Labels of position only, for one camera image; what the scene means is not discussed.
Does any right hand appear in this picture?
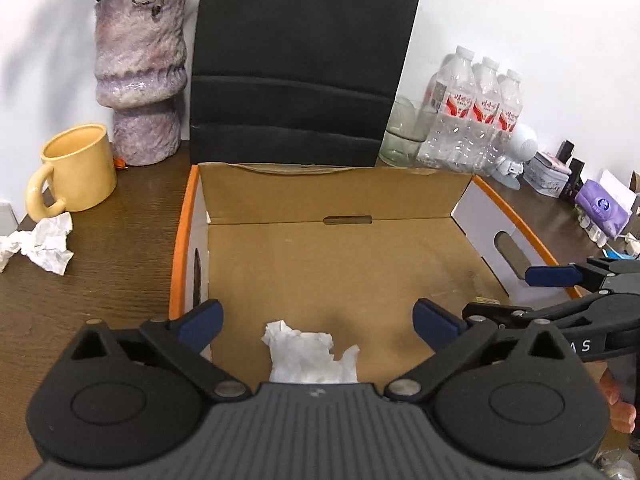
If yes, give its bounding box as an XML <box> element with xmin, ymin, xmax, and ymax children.
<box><xmin>599</xmin><ymin>368</ymin><xmax>637</xmax><ymax>434</ymax></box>

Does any purple tissue pack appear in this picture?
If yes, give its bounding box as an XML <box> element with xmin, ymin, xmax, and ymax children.
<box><xmin>575</xmin><ymin>180</ymin><xmax>630</xmax><ymax>238</ymax></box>

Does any small printed tin box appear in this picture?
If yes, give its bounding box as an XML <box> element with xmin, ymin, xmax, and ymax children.
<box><xmin>523</xmin><ymin>152</ymin><xmax>570</xmax><ymax>198</ymax></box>

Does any black small bottle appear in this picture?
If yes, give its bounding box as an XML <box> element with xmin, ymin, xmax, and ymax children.
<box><xmin>563</xmin><ymin>157</ymin><xmax>585</xmax><ymax>203</ymax></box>

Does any crumpled white tissue in box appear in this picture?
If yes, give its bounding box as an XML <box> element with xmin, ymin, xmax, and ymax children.
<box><xmin>262</xmin><ymin>320</ymin><xmax>360</xmax><ymax>385</ymax></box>

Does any white robot figurine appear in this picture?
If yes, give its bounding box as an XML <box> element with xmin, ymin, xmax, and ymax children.
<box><xmin>491</xmin><ymin>124</ymin><xmax>538</xmax><ymax>191</ymax></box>

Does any small brown paper bag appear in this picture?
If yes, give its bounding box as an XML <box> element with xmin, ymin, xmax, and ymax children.
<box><xmin>629</xmin><ymin>171</ymin><xmax>640</xmax><ymax>194</ymax></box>

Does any cardboard box with orange rim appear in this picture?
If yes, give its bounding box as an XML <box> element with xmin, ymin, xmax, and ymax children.
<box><xmin>169</xmin><ymin>162</ymin><xmax>577</xmax><ymax>387</ymax></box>

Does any middle water bottle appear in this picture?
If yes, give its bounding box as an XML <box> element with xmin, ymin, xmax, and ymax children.
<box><xmin>462</xmin><ymin>58</ymin><xmax>502</xmax><ymax>172</ymax></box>

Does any water bottle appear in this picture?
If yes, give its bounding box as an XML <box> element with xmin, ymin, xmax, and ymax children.
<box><xmin>486</xmin><ymin>70</ymin><xmax>523</xmax><ymax>174</ymax></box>
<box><xmin>416</xmin><ymin>47</ymin><xmax>476</xmax><ymax>168</ymax></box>
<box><xmin>462</xmin><ymin>58</ymin><xmax>502</xmax><ymax>172</ymax></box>

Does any left water bottle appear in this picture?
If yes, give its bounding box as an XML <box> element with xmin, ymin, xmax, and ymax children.
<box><xmin>416</xmin><ymin>47</ymin><xmax>476</xmax><ymax>168</ymax></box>

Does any crumpled white tissue on table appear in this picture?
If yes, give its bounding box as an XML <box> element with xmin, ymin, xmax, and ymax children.
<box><xmin>0</xmin><ymin>212</ymin><xmax>74</xmax><ymax>275</ymax></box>

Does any right water bottle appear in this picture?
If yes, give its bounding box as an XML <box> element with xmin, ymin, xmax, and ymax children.
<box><xmin>486</xmin><ymin>70</ymin><xmax>523</xmax><ymax>174</ymax></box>

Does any clear glass cup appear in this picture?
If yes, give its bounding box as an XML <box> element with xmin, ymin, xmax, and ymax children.
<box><xmin>378</xmin><ymin>96</ymin><xmax>436</xmax><ymax>167</ymax></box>

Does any yellow ceramic mug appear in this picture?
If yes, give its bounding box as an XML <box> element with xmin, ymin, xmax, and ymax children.
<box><xmin>25</xmin><ymin>124</ymin><xmax>117</xmax><ymax>222</ymax></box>

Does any purple textured vase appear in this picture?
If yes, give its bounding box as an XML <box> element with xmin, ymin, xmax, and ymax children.
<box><xmin>94</xmin><ymin>0</ymin><xmax>188</xmax><ymax>166</ymax></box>

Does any black paper bag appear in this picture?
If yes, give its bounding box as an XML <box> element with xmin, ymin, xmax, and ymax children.
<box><xmin>190</xmin><ymin>0</ymin><xmax>419</xmax><ymax>167</ymax></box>

